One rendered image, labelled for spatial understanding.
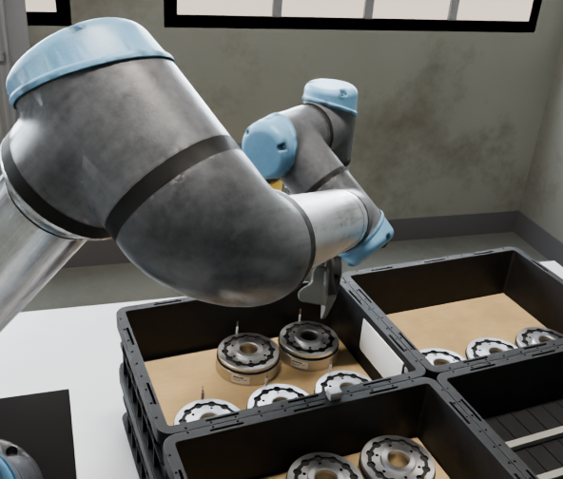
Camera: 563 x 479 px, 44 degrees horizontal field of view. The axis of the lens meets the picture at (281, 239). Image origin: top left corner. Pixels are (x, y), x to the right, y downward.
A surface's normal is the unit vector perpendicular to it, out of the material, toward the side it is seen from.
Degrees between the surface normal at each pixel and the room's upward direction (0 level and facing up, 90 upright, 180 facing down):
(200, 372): 0
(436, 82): 90
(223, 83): 90
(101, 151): 73
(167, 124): 41
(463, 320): 0
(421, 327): 0
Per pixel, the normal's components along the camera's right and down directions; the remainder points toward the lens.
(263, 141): -0.59, 0.34
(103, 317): 0.07, -0.89
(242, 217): 0.64, -0.04
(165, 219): -0.09, 0.18
